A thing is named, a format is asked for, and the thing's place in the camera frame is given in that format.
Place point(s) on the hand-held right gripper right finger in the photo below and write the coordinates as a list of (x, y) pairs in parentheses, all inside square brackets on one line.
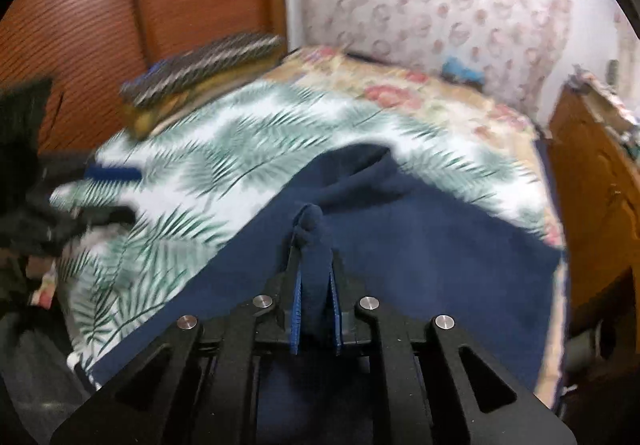
[(334, 320)]

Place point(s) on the striped pillow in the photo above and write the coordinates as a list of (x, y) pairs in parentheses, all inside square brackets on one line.
[(200, 65)]

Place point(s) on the floral blanket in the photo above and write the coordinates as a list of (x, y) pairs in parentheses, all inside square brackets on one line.
[(400, 95)]

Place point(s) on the white palm leaf print cloth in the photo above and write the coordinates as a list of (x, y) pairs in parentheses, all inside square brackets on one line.
[(225, 145)]

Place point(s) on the navy t-shirt with orange print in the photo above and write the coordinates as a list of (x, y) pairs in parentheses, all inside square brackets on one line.
[(425, 250)]

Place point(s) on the desk clutter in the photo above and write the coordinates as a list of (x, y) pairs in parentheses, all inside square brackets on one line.
[(610, 95)]

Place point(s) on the yellow folded cloth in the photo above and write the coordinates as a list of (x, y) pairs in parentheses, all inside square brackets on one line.
[(150, 120)]

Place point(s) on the wooden cabinet desk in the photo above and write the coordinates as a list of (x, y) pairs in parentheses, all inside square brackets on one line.
[(595, 205)]

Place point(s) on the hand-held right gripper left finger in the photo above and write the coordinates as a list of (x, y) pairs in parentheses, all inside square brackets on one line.
[(297, 305)]

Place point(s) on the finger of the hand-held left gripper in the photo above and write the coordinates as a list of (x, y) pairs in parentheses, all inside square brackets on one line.
[(110, 216), (112, 173)]

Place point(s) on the small blue toy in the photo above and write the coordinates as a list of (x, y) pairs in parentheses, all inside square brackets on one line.
[(462, 70)]

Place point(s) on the dark grey cloth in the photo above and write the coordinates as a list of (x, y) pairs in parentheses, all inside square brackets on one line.
[(35, 365)]

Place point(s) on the navy bed sheet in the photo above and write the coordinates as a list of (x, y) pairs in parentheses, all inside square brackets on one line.
[(547, 165)]

